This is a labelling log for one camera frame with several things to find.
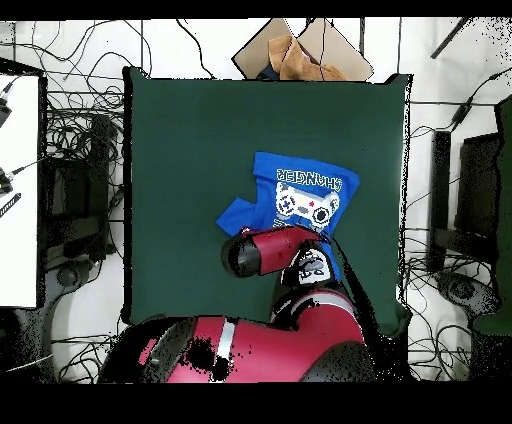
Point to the blue printed T-shirt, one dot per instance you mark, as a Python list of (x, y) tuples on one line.
[(264, 172)]

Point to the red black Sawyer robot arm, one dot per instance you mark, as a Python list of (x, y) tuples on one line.
[(272, 348)]

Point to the dark green table cloth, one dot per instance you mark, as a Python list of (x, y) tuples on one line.
[(180, 140), (506, 200)]

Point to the dark blue cloth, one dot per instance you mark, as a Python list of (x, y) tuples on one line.
[(267, 74)]

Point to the tan cloth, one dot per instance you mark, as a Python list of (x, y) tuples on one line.
[(296, 64)]

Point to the brown cardboard box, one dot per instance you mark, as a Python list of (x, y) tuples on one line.
[(256, 52)]

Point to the black table leg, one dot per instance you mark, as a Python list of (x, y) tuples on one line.
[(400, 352)]

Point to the black ribbed strip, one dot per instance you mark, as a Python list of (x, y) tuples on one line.
[(10, 204)]

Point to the black device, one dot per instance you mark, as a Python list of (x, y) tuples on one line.
[(4, 184), (3, 114)]

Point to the black power adapter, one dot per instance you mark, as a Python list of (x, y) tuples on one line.
[(462, 114)]

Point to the black rod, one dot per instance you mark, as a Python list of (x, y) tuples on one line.
[(450, 38)]

